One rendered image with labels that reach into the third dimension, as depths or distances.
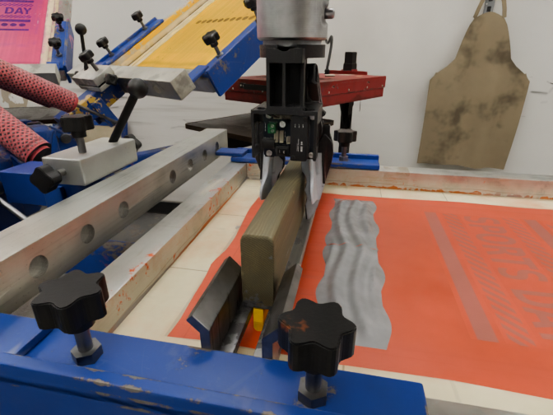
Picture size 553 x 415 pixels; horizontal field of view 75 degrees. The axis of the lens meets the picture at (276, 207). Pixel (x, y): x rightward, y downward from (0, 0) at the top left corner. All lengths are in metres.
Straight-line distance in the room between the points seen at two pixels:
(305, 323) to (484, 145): 2.38
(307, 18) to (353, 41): 2.05
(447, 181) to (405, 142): 1.78
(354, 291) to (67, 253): 0.30
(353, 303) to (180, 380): 0.20
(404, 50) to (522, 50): 0.64
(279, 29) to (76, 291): 0.29
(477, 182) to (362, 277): 0.39
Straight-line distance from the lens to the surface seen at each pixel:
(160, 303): 0.42
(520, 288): 0.50
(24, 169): 0.66
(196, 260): 0.48
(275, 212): 0.34
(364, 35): 2.44
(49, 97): 0.97
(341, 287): 0.42
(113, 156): 0.57
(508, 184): 0.79
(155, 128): 2.87
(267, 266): 0.31
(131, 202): 0.51
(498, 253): 0.57
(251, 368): 0.27
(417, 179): 0.74
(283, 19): 0.39
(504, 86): 2.54
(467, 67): 2.47
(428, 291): 0.45
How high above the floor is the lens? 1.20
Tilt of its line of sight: 23 degrees down
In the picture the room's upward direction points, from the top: straight up
